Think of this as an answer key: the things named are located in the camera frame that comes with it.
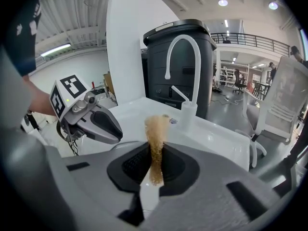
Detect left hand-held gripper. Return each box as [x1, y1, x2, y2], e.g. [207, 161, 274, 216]
[49, 74, 124, 145]

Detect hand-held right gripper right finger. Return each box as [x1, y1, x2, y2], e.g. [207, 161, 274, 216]
[143, 141, 291, 231]

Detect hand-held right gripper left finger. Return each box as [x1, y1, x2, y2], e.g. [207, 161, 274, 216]
[0, 46, 153, 231]

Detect yellow sponge piece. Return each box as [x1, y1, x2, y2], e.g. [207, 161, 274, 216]
[143, 114, 172, 187]

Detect person's left forearm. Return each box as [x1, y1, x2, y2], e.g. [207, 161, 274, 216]
[24, 79, 57, 117]

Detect brown cardboard board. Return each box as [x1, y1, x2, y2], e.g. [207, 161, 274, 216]
[103, 72, 116, 99]

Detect white ceramic sink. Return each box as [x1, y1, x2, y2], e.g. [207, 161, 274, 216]
[57, 96, 251, 173]

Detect white faucet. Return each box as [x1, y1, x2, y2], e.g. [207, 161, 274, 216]
[165, 34, 202, 132]

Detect tube ceiling light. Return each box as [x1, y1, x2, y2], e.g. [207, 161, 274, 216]
[39, 43, 72, 57]

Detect person's black shirt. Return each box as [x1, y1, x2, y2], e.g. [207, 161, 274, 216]
[4, 0, 42, 78]

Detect black office chair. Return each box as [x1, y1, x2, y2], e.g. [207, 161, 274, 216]
[232, 68, 248, 95]

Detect white office chair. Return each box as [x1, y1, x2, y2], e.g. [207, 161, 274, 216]
[234, 55, 308, 169]

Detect black balcony railing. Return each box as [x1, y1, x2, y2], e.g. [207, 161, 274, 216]
[210, 32, 291, 58]

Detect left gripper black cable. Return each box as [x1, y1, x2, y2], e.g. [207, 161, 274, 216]
[56, 121, 80, 157]

